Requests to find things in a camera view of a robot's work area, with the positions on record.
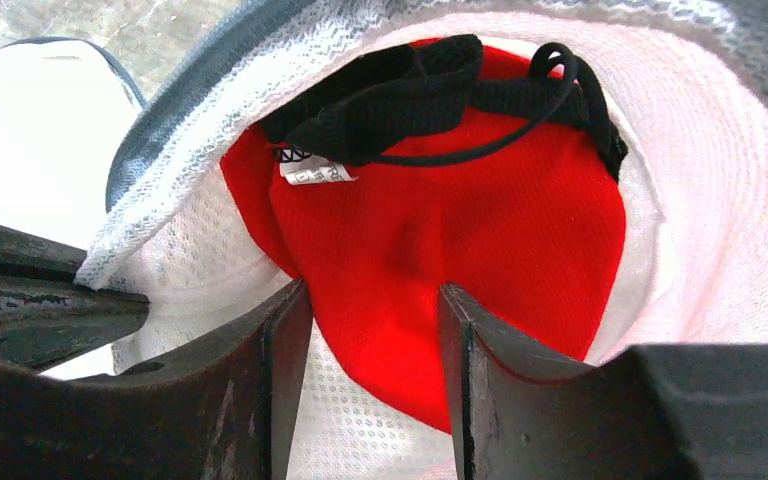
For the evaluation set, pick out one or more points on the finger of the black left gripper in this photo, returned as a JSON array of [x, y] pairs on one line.
[[45, 318]]

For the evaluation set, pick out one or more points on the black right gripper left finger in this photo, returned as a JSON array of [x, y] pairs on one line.
[[222, 406]]

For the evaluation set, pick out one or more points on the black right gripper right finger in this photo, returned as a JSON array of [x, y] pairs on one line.
[[520, 410]]

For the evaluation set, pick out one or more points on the red black bra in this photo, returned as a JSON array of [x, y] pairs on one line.
[[439, 161]]

